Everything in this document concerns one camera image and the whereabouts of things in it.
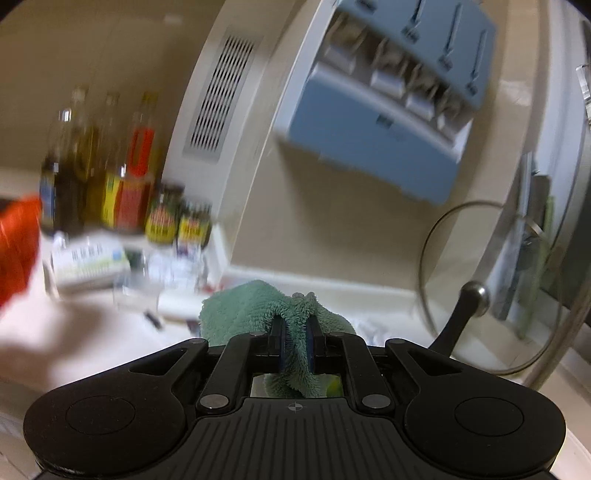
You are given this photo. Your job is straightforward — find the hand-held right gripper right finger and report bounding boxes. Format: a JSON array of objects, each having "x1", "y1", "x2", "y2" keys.
[{"x1": 305, "y1": 316, "x2": 462, "y2": 412}]

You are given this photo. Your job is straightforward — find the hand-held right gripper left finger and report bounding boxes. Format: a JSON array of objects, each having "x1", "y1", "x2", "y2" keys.
[{"x1": 129, "y1": 316, "x2": 289, "y2": 414}]

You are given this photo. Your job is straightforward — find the green towel cloth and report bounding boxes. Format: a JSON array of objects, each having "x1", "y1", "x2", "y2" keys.
[{"x1": 198, "y1": 279, "x2": 356, "y2": 400}]

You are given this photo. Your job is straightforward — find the clear plastic packaging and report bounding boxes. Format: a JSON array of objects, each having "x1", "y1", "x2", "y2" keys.
[{"x1": 113, "y1": 251, "x2": 208, "y2": 311}]

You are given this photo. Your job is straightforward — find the small yellow-label jar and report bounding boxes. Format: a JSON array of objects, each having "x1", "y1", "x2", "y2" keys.
[{"x1": 178, "y1": 203, "x2": 213, "y2": 254}]

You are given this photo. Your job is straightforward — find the glass pot lid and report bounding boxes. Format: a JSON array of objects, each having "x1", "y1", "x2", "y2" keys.
[{"x1": 418, "y1": 200, "x2": 583, "y2": 374}]

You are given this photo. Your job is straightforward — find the large yellow-label jar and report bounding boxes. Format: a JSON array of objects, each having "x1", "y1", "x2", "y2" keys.
[{"x1": 145, "y1": 185, "x2": 183, "y2": 247}]

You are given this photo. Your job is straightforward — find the white green carton box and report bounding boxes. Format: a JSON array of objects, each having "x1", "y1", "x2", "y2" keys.
[{"x1": 51, "y1": 240, "x2": 132, "y2": 289}]

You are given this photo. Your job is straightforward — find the large dark oil bottle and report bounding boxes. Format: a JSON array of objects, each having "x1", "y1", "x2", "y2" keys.
[{"x1": 55, "y1": 88, "x2": 100, "y2": 234}]

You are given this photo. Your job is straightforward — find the orange mesh net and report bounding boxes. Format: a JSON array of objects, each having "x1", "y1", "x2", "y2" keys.
[{"x1": 0, "y1": 194, "x2": 42, "y2": 305}]

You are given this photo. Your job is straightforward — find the red-handled oil bottle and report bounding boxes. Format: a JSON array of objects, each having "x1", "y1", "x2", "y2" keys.
[{"x1": 102, "y1": 90, "x2": 160, "y2": 234}]

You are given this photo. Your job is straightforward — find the blue wall-mounted organizer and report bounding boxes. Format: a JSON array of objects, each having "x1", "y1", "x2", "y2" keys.
[{"x1": 272, "y1": 0, "x2": 499, "y2": 204}]

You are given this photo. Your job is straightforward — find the silver wall vent panel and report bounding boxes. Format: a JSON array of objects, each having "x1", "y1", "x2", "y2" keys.
[{"x1": 182, "y1": 32, "x2": 262, "y2": 162}]

